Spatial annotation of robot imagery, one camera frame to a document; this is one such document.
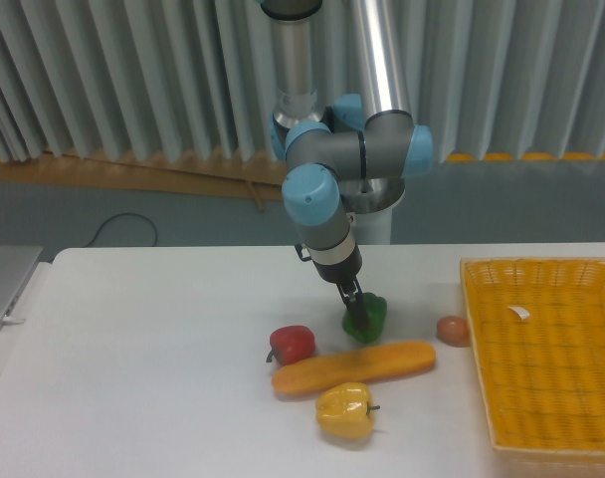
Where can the brown cardboard sheet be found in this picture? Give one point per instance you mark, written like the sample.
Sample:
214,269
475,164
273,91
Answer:
258,179

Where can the yellow bell pepper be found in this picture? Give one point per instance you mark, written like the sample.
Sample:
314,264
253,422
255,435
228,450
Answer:
346,411

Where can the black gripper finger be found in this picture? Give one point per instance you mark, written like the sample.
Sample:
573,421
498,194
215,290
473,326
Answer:
353,300

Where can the silver laptop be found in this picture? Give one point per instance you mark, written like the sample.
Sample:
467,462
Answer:
17,264

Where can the green bell pepper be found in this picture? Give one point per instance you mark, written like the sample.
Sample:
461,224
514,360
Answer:
376,309

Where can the orange bread loaf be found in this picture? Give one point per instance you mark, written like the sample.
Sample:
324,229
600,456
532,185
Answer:
365,365

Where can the white paper tag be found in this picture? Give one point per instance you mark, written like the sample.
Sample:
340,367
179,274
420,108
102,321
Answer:
521,312

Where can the brown egg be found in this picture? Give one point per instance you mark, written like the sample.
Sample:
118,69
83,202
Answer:
453,330

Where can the red bell pepper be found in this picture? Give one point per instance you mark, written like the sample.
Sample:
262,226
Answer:
291,344

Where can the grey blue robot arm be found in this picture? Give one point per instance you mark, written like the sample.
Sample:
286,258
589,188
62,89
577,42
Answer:
360,138

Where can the grey pleated curtain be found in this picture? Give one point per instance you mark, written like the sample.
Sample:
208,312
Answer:
516,78

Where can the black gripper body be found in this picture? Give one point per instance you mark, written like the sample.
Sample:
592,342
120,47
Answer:
343,273

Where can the yellow wicker basket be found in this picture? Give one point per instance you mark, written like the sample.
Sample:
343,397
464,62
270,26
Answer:
542,380

